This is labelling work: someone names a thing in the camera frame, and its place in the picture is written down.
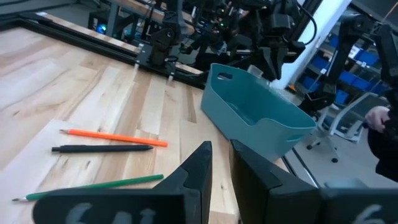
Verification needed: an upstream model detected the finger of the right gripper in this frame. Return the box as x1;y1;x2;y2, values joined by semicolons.
275;47;290;77
261;47;278;82

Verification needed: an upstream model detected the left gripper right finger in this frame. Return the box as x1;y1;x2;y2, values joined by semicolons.
229;139;398;224

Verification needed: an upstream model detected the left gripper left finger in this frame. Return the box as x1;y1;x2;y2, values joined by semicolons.
32;141;213;224

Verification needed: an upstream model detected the green pencil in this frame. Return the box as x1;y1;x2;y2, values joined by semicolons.
11;174;165;202

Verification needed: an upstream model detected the matte black pen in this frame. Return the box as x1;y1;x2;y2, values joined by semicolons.
51;144;154;154

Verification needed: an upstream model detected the orange pencil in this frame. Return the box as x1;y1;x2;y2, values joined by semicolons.
59;128;169;148

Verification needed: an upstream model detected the teal plastic bin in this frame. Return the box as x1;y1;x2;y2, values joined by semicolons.
200;63;317;163

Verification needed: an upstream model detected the white column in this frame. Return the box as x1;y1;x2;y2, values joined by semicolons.
270;0;352;91

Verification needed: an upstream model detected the background robot rig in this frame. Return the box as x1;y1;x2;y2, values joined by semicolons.
180;0;259;71

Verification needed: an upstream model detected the white office chair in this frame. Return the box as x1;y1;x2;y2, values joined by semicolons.
306;92;389;163

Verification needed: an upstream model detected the shelf with blue bins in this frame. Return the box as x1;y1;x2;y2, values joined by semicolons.
298;30;389;105

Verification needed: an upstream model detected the person's hand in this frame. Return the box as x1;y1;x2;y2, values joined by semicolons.
364;105;391;134

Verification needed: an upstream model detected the person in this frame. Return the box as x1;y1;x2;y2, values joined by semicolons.
362;90;398;183

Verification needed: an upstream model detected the wooden background table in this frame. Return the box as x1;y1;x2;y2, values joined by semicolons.
108;0;195;35

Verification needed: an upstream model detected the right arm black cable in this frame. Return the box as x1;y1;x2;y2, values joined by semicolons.
297;0;318;46

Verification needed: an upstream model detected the black table frame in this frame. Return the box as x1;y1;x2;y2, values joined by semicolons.
0;11;215;90

